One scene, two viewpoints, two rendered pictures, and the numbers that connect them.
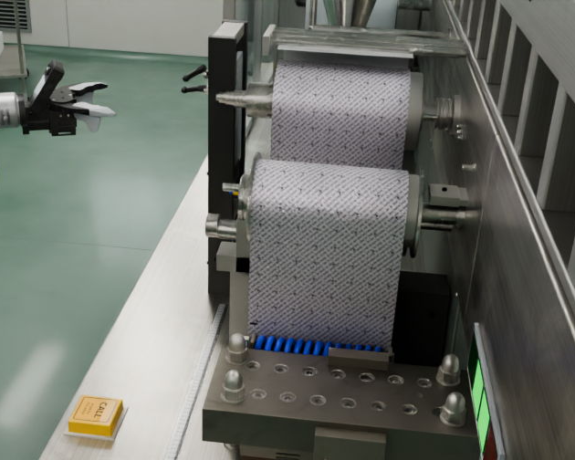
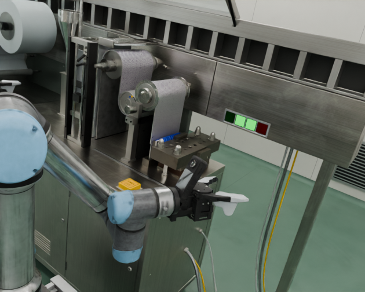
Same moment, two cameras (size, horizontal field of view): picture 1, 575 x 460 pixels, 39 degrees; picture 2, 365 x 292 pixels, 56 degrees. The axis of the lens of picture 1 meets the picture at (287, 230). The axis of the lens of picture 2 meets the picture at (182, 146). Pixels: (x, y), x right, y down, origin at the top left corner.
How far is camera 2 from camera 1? 1.41 m
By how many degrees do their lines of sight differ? 57
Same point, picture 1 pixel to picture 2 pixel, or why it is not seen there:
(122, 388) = (117, 178)
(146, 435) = (146, 183)
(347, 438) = (205, 151)
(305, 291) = (164, 121)
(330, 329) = (168, 131)
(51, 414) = not seen: outside the picture
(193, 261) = not seen: hidden behind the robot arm
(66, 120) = not seen: outside the picture
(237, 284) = (135, 128)
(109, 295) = not seen: outside the picture
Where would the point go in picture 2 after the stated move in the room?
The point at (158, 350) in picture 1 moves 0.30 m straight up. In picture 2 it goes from (104, 166) to (109, 107)
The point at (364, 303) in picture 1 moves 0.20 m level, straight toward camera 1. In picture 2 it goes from (175, 120) to (206, 133)
